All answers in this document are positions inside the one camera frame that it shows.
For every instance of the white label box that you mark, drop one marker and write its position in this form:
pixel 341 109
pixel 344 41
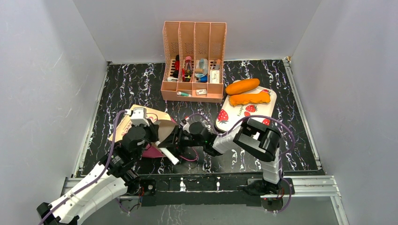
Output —
pixel 214 76

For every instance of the aluminium frame rail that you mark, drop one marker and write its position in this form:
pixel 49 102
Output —
pixel 317 186

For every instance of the blue tape dispenser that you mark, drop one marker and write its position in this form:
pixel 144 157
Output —
pixel 201 70

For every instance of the orange plastic file organizer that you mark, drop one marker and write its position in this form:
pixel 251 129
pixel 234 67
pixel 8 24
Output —
pixel 198 40

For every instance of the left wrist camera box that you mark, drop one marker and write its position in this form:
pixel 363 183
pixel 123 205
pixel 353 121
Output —
pixel 137 116

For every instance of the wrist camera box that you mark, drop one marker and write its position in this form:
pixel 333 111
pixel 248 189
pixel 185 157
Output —
pixel 137 116
pixel 185 124

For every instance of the smooth orange bread loaf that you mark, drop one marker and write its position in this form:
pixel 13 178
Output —
pixel 242 86

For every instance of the strawberry print tray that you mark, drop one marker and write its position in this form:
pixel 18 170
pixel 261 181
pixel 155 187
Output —
pixel 229 115

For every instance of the small white card box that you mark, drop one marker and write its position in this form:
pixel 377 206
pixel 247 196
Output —
pixel 201 92

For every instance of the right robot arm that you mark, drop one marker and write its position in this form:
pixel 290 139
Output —
pixel 254 137

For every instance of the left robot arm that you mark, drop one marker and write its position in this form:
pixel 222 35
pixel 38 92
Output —
pixel 111 178

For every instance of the fake orange bread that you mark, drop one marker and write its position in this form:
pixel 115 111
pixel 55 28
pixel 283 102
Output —
pixel 243 99

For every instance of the pink capped tube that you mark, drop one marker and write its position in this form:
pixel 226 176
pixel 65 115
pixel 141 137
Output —
pixel 187 69

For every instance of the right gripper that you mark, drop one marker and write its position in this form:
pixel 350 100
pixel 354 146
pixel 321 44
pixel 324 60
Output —
pixel 178 138

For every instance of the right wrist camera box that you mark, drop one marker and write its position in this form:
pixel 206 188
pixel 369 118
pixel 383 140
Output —
pixel 185 124

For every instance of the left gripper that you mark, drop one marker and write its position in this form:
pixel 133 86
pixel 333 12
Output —
pixel 153 129

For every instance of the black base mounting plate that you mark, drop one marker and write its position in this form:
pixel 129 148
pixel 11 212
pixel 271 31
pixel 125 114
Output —
pixel 209 189

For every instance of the paper cake bag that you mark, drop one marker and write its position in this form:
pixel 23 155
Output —
pixel 166 125

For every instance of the metal tongs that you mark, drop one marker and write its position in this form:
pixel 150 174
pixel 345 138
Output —
pixel 169 155

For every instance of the green marker pen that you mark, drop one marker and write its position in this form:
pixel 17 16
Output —
pixel 183 94

